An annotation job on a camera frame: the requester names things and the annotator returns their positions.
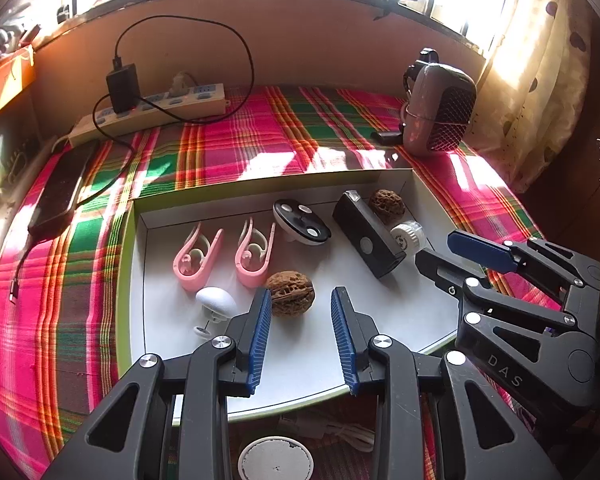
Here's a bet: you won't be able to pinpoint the grey space heater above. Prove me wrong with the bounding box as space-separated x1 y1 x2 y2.
399 47 478 157

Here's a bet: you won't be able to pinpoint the black oval device white buttons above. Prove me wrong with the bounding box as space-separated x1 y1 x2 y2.
272 199 332 246

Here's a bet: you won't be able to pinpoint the shallow white cardboard box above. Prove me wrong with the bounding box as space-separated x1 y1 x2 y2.
115 167 486 421

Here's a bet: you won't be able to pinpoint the pink green plaid cloth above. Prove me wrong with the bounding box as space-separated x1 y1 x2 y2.
0 84 546 480

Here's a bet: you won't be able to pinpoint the black rectangular device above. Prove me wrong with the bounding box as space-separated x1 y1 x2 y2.
332 190 408 279

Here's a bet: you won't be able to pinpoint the black charger cable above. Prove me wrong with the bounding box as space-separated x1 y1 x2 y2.
92 16 255 181

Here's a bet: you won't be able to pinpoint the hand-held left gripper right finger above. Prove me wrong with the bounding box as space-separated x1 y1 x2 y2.
330 286 563 480

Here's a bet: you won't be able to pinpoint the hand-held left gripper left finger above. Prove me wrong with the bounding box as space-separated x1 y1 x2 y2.
42 287 273 480

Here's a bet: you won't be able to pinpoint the brown walnut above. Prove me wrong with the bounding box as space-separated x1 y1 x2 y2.
369 189 406 221
266 271 315 317

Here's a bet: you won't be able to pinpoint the black charger adapter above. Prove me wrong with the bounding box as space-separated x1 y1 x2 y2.
106 62 142 113

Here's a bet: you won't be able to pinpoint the round white tin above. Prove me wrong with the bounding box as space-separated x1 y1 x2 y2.
237 435 315 480

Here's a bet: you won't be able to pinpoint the black usb cable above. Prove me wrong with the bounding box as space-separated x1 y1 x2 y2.
9 232 38 306

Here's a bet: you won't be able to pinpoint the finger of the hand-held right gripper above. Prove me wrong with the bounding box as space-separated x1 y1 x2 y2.
414 248 577 332
447 230 600 312

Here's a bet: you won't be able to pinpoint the white ribbed round cap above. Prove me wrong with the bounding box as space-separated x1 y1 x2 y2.
391 221 426 256

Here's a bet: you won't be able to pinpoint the white power strip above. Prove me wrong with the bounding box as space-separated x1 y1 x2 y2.
69 84 227 147

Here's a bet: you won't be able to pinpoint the orange box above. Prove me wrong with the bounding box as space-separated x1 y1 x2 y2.
0 45 37 128

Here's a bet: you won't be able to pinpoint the white mushroom-shaped knob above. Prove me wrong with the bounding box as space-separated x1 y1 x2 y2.
194 286 238 337

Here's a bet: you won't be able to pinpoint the cream dotted curtain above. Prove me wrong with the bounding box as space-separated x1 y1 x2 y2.
472 0 596 193

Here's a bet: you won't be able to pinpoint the black smartphone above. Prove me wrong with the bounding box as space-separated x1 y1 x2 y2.
27 139 101 238

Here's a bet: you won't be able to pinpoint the pink plastic clip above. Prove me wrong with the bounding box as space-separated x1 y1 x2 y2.
235 217 277 288
174 221 224 292

